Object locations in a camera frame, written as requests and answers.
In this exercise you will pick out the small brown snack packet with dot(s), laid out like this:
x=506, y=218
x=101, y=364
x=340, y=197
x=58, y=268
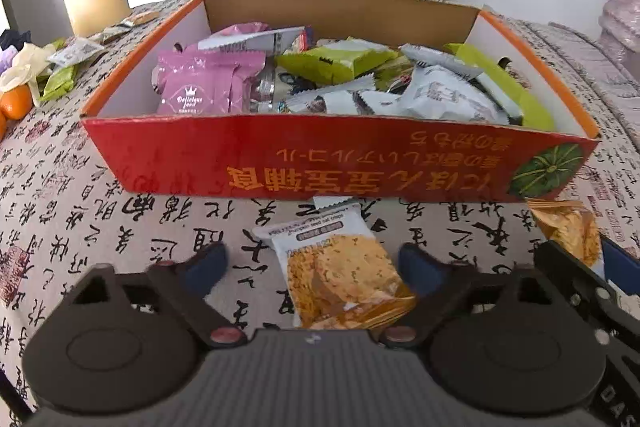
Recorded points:
x=146, y=17

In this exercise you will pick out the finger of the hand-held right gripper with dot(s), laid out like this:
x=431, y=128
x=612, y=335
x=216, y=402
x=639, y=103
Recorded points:
x=622, y=264
x=575, y=279

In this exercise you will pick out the small grey snack packet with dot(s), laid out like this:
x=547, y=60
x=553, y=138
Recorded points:
x=117, y=32

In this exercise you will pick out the pink crown print snack packet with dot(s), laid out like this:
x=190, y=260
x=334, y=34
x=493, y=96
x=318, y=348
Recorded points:
x=195, y=82

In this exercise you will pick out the cream rubber glove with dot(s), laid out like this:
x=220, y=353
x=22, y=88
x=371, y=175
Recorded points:
x=25, y=62

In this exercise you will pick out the light green snack packet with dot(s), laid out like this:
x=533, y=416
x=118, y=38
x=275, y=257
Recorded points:
x=60, y=79

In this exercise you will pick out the pink textured vase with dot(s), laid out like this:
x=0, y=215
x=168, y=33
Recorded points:
x=622, y=17

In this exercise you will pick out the red orange cardboard box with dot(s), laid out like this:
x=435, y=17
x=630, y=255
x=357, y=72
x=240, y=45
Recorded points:
x=350, y=167

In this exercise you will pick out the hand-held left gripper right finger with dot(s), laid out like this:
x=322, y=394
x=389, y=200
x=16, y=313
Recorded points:
x=422, y=272

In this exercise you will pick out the pile of assorted snacks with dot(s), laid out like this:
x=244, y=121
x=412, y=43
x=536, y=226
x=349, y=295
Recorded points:
x=440, y=97

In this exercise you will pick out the purple tissue pack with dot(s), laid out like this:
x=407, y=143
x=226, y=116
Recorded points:
x=7, y=62

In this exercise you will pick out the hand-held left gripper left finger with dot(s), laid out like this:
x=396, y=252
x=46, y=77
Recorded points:
x=205, y=269

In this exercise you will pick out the orange cracker snack packet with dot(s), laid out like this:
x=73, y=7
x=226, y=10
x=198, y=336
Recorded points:
x=340, y=272
x=570, y=227

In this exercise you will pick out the white printed snack packet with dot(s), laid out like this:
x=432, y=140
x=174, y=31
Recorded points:
x=75, y=52

